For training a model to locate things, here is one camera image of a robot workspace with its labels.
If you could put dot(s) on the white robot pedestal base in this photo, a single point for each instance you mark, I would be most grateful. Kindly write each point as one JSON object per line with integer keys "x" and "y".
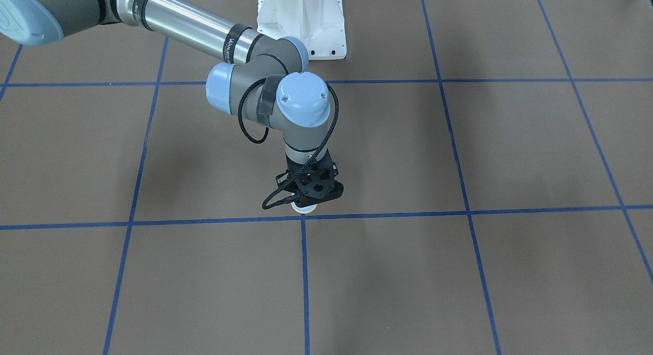
{"x": 318, "y": 24}

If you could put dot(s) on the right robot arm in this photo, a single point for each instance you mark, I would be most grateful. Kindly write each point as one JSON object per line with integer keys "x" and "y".
{"x": 262, "y": 81}

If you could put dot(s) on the blue call bell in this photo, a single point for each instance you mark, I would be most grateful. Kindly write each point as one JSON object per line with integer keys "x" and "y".
{"x": 303, "y": 210}

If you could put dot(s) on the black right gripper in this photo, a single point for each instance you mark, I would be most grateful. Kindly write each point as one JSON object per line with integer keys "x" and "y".
{"x": 282, "y": 180}

